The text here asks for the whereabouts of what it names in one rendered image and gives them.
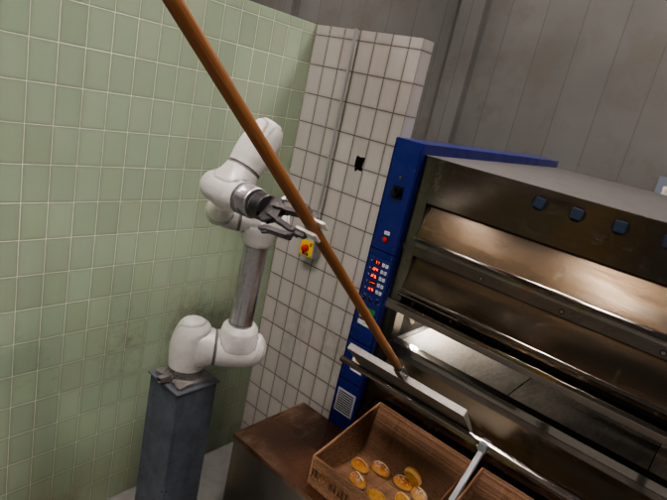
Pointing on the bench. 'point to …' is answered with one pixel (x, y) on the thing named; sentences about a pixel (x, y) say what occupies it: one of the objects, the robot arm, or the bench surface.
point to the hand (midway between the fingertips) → (312, 228)
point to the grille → (344, 402)
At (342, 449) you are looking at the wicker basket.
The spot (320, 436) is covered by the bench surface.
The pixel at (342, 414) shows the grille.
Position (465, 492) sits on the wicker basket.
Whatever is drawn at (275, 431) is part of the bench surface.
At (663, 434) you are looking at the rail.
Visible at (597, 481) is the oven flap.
